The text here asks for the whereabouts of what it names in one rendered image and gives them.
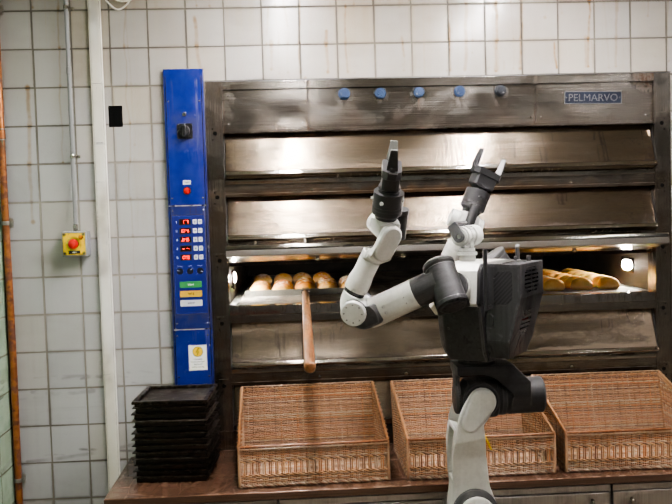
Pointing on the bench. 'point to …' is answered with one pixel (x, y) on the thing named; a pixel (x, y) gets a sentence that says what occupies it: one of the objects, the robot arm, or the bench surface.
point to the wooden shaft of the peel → (307, 335)
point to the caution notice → (197, 357)
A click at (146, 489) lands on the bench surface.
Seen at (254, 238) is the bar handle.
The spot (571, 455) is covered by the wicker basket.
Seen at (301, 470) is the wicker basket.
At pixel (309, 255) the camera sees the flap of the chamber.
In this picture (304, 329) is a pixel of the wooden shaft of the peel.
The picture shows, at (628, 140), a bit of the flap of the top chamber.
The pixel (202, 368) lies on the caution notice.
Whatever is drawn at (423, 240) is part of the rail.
